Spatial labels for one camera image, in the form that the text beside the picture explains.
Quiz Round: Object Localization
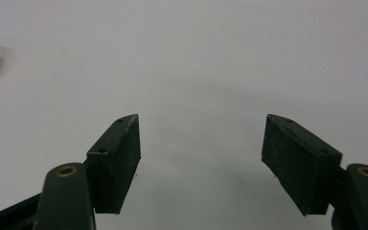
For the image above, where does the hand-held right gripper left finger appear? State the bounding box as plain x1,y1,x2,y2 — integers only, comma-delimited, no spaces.
33,113,142,230

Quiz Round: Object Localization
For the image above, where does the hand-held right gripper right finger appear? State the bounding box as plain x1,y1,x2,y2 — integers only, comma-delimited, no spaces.
261,113,368,230

